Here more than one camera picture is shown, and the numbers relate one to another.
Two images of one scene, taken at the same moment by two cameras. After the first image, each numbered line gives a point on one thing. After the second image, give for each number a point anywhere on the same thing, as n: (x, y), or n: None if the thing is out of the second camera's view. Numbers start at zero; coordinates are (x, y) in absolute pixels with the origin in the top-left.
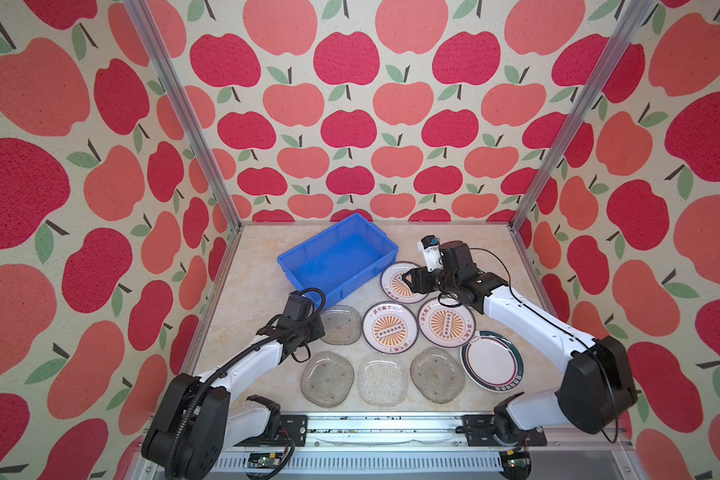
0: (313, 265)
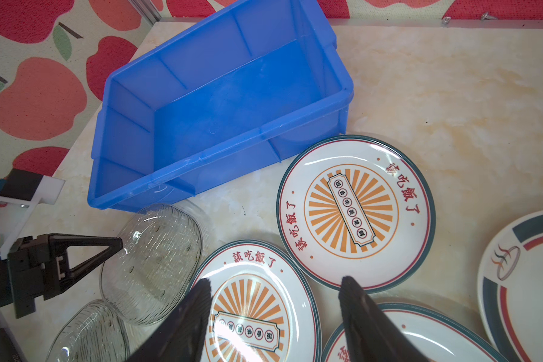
0: (240, 89)
